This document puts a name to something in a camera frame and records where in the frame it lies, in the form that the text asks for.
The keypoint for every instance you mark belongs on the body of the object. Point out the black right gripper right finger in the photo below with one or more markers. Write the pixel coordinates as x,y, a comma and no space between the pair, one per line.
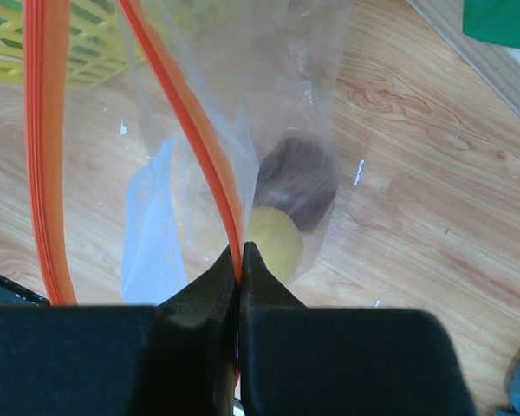
297,360

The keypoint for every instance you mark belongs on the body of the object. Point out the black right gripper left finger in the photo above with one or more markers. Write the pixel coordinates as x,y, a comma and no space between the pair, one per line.
177,358

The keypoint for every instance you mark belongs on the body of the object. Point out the yellow apple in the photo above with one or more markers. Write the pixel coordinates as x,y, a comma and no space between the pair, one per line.
278,240

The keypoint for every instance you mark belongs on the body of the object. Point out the dark red apple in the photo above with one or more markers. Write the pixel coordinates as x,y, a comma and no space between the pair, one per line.
298,177

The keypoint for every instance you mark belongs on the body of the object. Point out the clear zip top bag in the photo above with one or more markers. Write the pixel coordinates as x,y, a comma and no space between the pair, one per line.
137,186

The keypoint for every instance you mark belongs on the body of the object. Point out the yellow plastic basket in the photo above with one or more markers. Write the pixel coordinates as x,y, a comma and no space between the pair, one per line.
96,50

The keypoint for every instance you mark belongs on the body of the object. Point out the green shirt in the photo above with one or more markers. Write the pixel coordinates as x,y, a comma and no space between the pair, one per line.
493,21

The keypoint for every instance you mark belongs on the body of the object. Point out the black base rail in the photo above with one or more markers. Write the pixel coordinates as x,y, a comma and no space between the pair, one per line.
12,293

